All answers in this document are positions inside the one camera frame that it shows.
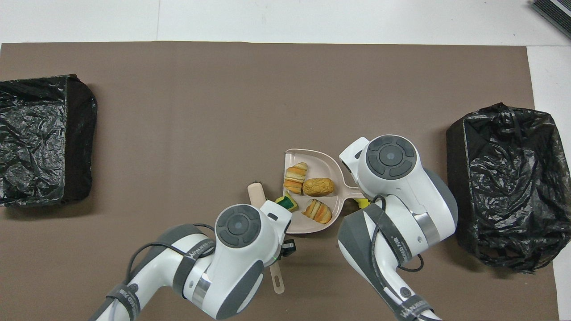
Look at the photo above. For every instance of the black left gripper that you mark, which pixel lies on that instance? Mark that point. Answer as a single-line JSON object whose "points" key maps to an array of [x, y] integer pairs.
{"points": [[279, 257]]}

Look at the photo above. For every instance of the green and yellow sponge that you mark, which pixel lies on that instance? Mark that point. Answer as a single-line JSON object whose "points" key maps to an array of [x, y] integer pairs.
{"points": [[287, 203]]}

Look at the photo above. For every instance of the orange striped croissant piece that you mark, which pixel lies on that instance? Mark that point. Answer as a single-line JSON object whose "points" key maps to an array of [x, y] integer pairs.
{"points": [[317, 211]]}

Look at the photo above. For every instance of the beige hand brush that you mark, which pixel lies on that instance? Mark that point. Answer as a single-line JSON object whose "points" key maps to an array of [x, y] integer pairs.
{"points": [[256, 196]]}

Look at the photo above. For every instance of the brown round bun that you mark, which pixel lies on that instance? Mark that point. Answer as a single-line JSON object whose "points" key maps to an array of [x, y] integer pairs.
{"points": [[318, 187]]}

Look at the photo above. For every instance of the pale croissant chunk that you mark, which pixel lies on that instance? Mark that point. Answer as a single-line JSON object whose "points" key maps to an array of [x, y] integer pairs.
{"points": [[294, 178]]}

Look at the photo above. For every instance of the blocky yellow sponge piece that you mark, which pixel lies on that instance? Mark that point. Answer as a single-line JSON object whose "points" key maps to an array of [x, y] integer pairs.
{"points": [[363, 203]]}

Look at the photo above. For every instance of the beige plastic dustpan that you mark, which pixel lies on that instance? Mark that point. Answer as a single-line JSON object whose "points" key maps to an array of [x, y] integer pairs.
{"points": [[316, 165]]}

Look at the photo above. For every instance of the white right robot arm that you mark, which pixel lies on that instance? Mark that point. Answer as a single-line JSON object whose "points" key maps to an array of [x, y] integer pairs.
{"points": [[401, 187]]}

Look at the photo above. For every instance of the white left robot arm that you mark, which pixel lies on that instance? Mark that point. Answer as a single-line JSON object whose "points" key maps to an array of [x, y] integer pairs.
{"points": [[241, 267]]}

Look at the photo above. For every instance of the crumpled black bag-lined bin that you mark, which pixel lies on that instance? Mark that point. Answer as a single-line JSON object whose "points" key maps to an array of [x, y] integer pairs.
{"points": [[504, 187]]}

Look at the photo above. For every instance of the boxy black bag-lined bin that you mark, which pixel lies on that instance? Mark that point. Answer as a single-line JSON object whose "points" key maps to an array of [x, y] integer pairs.
{"points": [[35, 138]]}

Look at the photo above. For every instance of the brown paper table mat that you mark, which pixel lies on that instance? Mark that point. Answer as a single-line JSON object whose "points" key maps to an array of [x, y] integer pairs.
{"points": [[178, 89]]}

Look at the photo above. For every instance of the dark striped panel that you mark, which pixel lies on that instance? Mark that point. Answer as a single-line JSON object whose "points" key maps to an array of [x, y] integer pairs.
{"points": [[555, 13]]}

